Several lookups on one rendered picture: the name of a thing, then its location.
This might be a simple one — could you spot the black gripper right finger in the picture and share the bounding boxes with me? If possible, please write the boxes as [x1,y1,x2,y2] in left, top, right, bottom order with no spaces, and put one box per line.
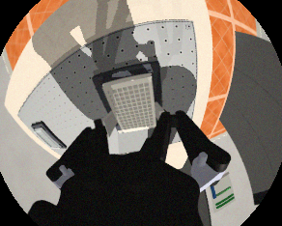
[123,102,231,193]

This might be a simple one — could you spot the clear well plate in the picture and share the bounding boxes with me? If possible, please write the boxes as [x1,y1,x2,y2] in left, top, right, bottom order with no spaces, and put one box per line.
[34,127,62,149]

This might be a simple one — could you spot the white well plate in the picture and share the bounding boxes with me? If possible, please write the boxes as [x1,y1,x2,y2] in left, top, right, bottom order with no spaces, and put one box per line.
[102,73,156,132]

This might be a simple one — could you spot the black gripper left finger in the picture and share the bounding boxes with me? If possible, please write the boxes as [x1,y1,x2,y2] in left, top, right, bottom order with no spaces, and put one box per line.
[46,110,118,190]

